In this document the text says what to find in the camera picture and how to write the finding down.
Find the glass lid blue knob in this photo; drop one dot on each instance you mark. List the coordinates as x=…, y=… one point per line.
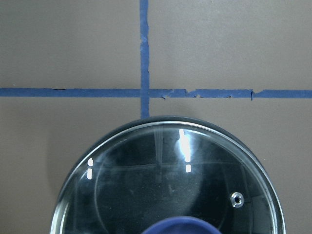
x=168, y=180

